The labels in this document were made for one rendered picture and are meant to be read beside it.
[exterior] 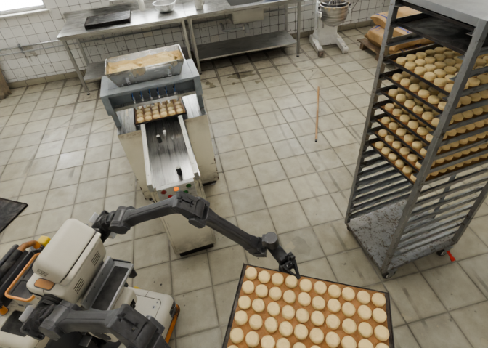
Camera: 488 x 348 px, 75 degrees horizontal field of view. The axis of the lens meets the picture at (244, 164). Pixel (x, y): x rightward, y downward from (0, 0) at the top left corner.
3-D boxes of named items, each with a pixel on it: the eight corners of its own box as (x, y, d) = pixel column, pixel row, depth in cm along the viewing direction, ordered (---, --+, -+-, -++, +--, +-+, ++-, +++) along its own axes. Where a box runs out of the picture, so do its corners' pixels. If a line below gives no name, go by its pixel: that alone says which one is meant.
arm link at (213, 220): (190, 198, 132) (184, 222, 125) (200, 194, 128) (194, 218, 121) (258, 240, 154) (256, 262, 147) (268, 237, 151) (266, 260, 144)
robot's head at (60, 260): (27, 272, 120) (34, 260, 110) (62, 227, 135) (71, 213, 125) (62, 289, 124) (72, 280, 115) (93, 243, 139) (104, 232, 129)
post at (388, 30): (346, 225, 255) (397, -10, 141) (344, 222, 257) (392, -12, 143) (349, 224, 256) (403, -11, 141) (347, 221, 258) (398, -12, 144)
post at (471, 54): (383, 274, 223) (486, 20, 109) (380, 270, 225) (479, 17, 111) (386, 272, 224) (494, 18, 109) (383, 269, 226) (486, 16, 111)
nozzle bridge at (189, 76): (116, 113, 272) (101, 76, 249) (199, 94, 284) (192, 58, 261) (116, 135, 248) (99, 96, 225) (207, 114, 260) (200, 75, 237)
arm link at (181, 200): (186, 183, 123) (180, 205, 117) (208, 201, 131) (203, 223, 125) (113, 208, 145) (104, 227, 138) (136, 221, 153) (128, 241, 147)
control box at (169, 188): (161, 201, 212) (155, 187, 202) (197, 192, 216) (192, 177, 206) (162, 205, 209) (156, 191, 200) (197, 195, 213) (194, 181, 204)
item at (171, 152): (167, 199, 308) (139, 123, 248) (202, 189, 314) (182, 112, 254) (177, 261, 258) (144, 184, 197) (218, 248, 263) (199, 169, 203)
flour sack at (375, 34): (364, 37, 494) (366, 25, 482) (388, 32, 501) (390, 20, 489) (393, 54, 442) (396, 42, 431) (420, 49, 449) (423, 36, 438)
